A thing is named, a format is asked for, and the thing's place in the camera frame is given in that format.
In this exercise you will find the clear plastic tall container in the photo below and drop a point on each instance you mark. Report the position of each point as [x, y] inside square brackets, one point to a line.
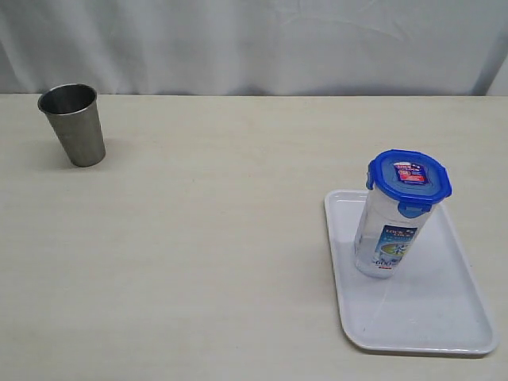
[387, 230]

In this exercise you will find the blue plastic lid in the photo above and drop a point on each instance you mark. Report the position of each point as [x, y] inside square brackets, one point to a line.
[415, 181]

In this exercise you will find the stainless steel cup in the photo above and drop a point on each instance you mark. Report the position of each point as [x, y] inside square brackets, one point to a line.
[71, 110]

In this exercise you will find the white backdrop curtain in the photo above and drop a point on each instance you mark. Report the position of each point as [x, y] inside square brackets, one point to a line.
[256, 47]

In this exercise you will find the white rectangular plastic tray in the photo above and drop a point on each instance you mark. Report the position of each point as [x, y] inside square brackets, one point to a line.
[432, 304]

